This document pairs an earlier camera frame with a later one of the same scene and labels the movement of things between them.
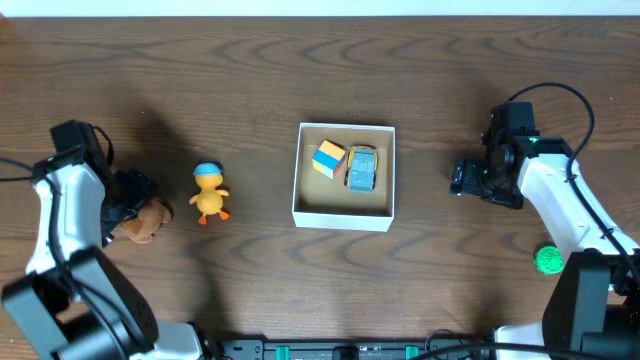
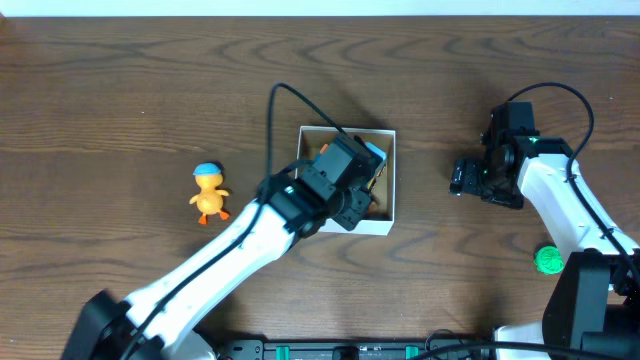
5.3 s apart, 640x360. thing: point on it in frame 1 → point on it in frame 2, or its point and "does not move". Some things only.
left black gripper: (132, 195) → (373, 176)
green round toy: (548, 259) does not move
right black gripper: (467, 178) does not move
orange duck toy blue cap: (208, 177) does not move
